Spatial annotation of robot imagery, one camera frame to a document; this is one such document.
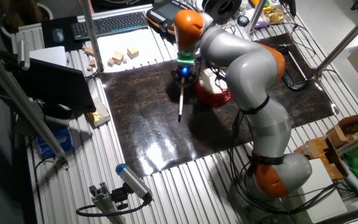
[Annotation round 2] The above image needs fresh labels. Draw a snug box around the pale wooden drumstick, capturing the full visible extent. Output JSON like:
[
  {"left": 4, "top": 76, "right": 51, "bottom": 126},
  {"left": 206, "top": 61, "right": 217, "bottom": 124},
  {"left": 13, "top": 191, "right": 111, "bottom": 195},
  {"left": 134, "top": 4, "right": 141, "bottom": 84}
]
[{"left": 177, "top": 77, "right": 186, "bottom": 123}]

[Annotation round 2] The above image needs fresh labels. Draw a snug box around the orange and black teach pendant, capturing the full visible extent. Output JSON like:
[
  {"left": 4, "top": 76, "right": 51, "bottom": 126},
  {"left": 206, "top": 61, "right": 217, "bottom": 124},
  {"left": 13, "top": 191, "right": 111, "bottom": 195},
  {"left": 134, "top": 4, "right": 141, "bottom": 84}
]
[{"left": 145, "top": 1, "right": 181, "bottom": 35}]

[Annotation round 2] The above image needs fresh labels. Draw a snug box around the aluminium profile bar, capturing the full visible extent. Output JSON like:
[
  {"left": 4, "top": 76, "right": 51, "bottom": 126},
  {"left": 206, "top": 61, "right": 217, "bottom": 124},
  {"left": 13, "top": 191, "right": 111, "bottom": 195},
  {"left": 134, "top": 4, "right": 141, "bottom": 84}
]
[{"left": 336, "top": 127, "right": 358, "bottom": 156}]

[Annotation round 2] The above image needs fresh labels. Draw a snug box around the black hand tool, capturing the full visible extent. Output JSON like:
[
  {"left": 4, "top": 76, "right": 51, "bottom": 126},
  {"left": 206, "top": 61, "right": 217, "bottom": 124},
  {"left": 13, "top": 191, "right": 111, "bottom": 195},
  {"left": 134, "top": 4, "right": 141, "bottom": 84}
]
[{"left": 280, "top": 0, "right": 298, "bottom": 17}]

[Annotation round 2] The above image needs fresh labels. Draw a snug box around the round black and blue puck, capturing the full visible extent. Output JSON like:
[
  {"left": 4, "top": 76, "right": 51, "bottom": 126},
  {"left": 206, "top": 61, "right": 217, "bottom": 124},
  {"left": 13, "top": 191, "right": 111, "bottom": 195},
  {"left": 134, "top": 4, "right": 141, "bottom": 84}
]
[{"left": 237, "top": 14, "right": 250, "bottom": 28}]

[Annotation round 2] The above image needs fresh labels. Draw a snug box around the large wooden cube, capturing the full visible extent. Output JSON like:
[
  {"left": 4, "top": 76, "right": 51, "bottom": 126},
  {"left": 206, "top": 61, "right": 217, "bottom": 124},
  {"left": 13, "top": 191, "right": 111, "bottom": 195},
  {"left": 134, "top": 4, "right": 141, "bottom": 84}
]
[{"left": 126, "top": 46, "right": 140, "bottom": 60}]

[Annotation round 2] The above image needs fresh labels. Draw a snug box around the short aluminium profile bracket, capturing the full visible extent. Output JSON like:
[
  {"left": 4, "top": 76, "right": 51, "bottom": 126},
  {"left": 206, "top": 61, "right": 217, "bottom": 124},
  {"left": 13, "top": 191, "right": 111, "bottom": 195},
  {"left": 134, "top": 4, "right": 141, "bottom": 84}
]
[{"left": 88, "top": 182, "right": 127, "bottom": 224}]

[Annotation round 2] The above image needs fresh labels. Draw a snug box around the silver cylinder camera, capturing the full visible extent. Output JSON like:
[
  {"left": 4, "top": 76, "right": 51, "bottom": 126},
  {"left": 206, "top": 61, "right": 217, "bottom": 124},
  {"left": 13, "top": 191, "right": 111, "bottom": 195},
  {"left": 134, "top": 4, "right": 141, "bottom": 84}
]
[{"left": 17, "top": 39, "right": 30, "bottom": 72}]

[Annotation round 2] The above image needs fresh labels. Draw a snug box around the brown cardboard box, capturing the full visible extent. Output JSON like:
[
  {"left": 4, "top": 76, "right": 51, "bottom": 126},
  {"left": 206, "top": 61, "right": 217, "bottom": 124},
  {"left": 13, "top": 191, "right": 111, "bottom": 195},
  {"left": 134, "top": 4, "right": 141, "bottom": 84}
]
[{"left": 293, "top": 136, "right": 350, "bottom": 182}]

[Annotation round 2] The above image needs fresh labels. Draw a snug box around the white flat box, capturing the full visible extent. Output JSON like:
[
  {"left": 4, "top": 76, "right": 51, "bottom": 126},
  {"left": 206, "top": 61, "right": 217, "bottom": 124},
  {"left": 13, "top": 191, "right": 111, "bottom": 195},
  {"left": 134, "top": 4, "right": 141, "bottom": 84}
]
[{"left": 300, "top": 157, "right": 348, "bottom": 224}]

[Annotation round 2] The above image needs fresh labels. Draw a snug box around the yellow and green item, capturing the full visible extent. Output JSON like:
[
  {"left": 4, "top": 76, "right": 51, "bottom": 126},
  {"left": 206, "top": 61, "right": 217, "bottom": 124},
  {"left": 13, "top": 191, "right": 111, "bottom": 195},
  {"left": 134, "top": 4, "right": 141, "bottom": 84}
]
[{"left": 250, "top": 0, "right": 272, "bottom": 13}]

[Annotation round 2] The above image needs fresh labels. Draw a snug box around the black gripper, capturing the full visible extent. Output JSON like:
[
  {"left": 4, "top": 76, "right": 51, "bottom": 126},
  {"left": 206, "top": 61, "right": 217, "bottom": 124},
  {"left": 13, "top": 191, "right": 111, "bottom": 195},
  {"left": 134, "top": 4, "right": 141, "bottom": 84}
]
[{"left": 170, "top": 63, "right": 200, "bottom": 87}]

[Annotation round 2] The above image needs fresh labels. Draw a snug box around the dark marble pattern mat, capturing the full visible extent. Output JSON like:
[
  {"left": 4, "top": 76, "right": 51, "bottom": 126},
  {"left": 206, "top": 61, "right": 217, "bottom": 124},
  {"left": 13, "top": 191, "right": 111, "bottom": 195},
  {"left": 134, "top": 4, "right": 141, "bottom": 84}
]
[{"left": 99, "top": 32, "right": 341, "bottom": 179}]

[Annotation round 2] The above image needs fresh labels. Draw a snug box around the black mouse pad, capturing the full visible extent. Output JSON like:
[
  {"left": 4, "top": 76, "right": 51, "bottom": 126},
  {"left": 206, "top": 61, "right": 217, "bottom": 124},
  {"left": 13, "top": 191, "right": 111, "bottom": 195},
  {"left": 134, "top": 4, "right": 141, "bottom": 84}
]
[{"left": 40, "top": 16, "right": 85, "bottom": 52}]

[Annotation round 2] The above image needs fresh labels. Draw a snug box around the slanted aluminium frame bar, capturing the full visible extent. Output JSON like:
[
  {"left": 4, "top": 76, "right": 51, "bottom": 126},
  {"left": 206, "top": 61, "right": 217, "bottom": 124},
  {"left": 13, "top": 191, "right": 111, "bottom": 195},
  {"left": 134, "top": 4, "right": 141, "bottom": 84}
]
[{"left": 0, "top": 43, "right": 70, "bottom": 166}]

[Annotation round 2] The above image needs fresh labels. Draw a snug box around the black monitor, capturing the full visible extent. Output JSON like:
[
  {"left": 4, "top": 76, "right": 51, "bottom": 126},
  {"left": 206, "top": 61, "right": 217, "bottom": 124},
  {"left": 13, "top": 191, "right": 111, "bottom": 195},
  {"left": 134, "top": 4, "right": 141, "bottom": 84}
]
[{"left": 12, "top": 57, "right": 97, "bottom": 114}]

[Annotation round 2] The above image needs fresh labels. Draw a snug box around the black camera cable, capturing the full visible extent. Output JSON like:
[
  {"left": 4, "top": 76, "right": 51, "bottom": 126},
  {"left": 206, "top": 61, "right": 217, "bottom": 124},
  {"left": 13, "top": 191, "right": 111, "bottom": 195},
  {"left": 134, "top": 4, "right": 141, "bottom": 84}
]
[{"left": 75, "top": 194, "right": 154, "bottom": 218}]

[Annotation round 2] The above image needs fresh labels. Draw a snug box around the black camera clamp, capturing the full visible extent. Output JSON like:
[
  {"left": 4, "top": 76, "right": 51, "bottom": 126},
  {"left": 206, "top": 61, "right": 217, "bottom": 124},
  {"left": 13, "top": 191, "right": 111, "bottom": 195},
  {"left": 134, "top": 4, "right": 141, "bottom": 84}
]
[{"left": 110, "top": 183, "right": 133, "bottom": 210}]

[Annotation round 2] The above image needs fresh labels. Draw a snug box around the grey computer mouse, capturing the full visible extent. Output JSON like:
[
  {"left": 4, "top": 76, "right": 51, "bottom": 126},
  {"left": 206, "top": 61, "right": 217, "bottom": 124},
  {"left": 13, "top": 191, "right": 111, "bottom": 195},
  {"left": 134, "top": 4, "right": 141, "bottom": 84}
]
[{"left": 52, "top": 27, "right": 65, "bottom": 44}]

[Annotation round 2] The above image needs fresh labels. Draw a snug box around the black filament spool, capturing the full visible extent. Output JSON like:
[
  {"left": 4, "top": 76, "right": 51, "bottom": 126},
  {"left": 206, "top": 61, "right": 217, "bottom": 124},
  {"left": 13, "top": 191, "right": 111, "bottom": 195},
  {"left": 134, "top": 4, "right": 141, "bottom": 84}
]
[{"left": 202, "top": 0, "right": 243, "bottom": 21}]

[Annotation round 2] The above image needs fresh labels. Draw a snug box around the medium wooden block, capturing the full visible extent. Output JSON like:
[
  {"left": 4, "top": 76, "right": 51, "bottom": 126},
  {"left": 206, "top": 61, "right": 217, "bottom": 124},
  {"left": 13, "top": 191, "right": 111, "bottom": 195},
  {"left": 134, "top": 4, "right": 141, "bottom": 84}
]
[{"left": 112, "top": 50, "right": 125, "bottom": 65}]

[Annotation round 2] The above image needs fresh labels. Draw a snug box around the open cardboard box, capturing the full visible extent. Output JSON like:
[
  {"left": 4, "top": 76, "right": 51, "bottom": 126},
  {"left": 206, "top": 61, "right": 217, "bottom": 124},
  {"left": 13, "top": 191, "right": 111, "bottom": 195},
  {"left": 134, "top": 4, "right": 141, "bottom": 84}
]
[{"left": 326, "top": 111, "right": 358, "bottom": 149}]

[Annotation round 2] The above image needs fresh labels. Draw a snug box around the box with gold foil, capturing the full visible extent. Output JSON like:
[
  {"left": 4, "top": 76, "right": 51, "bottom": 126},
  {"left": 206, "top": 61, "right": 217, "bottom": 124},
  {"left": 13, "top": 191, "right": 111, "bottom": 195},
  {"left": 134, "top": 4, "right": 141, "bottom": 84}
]
[{"left": 86, "top": 98, "right": 112, "bottom": 128}]

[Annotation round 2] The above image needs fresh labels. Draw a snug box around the red drum with white head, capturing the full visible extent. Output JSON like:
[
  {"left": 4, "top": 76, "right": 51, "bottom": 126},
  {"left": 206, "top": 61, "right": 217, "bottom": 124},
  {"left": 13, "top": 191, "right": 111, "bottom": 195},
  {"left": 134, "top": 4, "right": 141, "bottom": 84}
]
[{"left": 195, "top": 67, "right": 232, "bottom": 108}]

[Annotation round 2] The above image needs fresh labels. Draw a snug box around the blue tissue pack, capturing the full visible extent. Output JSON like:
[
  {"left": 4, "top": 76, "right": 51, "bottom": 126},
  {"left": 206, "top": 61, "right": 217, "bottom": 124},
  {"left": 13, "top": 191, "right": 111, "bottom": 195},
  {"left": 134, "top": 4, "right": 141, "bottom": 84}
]
[{"left": 35, "top": 127, "right": 73, "bottom": 158}]

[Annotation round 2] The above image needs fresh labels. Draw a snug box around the grey rolled sheet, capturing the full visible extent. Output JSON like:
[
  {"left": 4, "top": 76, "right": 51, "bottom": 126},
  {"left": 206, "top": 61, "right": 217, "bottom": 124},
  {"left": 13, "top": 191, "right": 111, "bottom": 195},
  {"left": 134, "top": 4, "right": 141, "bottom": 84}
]
[{"left": 342, "top": 167, "right": 358, "bottom": 202}]

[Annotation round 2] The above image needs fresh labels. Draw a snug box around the black cable adapter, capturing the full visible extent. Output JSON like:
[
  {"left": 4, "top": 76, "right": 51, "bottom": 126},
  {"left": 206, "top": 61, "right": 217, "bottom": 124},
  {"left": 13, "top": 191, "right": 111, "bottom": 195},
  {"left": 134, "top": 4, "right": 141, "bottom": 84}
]
[{"left": 231, "top": 110, "right": 242, "bottom": 138}]

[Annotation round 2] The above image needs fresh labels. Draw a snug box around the black computer keyboard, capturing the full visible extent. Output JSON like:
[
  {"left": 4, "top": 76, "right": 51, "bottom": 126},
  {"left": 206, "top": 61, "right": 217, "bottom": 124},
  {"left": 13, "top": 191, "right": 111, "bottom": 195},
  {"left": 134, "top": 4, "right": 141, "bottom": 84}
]
[{"left": 70, "top": 11, "right": 149, "bottom": 42}]

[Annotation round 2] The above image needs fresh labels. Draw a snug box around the aluminium frame post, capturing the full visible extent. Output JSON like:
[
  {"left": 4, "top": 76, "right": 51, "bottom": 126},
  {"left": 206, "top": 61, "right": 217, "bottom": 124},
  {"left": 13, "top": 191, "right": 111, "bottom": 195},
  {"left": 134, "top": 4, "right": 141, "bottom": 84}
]
[
  {"left": 79, "top": 0, "right": 105, "bottom": 73},
  {"left": 312, "top": 2, "right": 358, "bottom": 78},
  {"left": 247, "top": 0, "right": 267, "bottom": 32}
]

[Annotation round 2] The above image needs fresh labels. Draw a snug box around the silver camera with blue cap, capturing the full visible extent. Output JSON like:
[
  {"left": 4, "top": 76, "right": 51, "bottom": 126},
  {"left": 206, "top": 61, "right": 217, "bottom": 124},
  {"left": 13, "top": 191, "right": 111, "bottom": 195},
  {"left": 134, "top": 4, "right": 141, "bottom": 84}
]
[{"left": 115, "top": 163, "right": 154, "bottom": 202}]

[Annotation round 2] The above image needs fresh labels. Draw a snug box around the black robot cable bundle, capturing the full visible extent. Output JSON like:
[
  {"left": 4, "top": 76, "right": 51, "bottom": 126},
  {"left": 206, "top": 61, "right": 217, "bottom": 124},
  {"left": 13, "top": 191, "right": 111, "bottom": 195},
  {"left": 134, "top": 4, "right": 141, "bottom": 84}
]
[{"left": 227, "top": 102, "right": 343, "bottom": 215}]

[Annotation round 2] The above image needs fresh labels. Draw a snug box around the gold foil item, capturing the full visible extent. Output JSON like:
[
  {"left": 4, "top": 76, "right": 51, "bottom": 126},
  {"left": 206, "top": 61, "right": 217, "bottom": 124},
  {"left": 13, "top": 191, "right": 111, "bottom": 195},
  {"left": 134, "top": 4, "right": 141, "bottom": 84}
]
[{"left": 264, "top": 8, "right": 285, "bottom": 26}]

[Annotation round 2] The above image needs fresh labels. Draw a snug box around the white paper sheet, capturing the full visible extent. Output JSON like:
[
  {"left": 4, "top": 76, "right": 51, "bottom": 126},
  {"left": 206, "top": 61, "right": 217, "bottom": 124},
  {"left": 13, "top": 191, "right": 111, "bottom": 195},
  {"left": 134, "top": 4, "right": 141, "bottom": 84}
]
[{"left": 96, "top": 27, "right": 170, "bottom": 74}]

